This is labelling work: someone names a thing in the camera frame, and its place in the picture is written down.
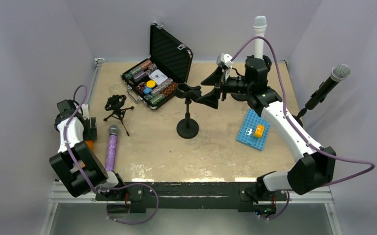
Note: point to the black shock mount round stand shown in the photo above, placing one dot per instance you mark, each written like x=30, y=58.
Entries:
x=241, y=97

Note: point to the purple glitter microphone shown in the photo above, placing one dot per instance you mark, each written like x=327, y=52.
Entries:
x=111, y=147

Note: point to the orange microphone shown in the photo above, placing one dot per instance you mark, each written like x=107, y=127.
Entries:
x=90, y=144

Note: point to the black tripod shock mount stand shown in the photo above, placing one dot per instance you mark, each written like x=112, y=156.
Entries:
x=115, y=104

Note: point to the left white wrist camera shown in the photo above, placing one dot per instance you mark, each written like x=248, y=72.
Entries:
x=85, y=111

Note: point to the white card deck box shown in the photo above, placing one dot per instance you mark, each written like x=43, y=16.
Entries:
x=158, y=77

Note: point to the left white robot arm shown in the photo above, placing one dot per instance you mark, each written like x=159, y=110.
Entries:
x=75, y=163

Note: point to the blue lego baseplate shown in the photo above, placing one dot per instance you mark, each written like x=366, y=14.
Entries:
x=248, y=127

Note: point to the yellow round chip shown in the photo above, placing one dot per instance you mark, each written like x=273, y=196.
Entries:
x=151, y=84

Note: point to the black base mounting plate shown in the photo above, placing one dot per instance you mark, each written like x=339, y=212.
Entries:
x=240, y=196

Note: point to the black poker chip case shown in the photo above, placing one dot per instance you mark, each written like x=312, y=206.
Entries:
x=169, y=55

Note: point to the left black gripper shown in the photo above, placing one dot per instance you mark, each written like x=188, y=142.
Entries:
x=90, y=134

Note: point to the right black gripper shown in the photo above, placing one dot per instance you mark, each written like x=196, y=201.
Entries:
x=211, y=98

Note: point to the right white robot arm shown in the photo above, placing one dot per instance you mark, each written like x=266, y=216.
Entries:
x=313, y=167

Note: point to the black round base clip stand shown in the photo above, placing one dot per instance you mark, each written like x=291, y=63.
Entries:
x=187, y=128

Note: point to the orange lego brick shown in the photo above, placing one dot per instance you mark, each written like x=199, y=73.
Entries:
x=259, y=131

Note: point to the black stand at right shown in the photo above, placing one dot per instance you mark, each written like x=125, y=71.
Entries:
x=300, y=114

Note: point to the black microphone silver grille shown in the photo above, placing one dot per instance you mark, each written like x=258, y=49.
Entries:
x=338, y=73

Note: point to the white microphone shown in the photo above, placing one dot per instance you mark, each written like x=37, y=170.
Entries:
x=260, y=25

